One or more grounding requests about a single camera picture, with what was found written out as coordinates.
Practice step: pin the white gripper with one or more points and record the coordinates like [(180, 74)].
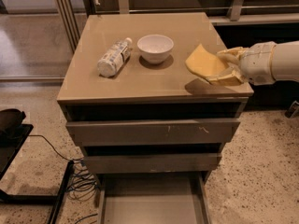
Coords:
[(258, 63)]

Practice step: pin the yellow sponge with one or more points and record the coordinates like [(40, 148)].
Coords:
[(205, 64)]

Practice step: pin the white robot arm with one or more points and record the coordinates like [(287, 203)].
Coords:
[(285, 62)]

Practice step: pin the grey drawer cabinet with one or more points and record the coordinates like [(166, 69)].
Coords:
[(141, 91)]

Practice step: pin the grey top drawer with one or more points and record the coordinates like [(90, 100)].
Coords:
[(151, 132)]

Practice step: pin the grey middle drawer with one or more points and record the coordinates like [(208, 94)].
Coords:
[(152, 163)]

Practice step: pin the grey open bottom drawer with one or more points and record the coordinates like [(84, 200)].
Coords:
[(153, 199)]

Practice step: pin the small dark floor object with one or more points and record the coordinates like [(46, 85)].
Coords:
[(293, 110)]

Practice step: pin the white ceramic bowl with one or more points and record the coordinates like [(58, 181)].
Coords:
[(155, 49)]

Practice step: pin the clear plastic water bottle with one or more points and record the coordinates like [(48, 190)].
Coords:
[(115, 57)]

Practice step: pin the metal railing frame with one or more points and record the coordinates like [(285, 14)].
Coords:
[(239, 22)]

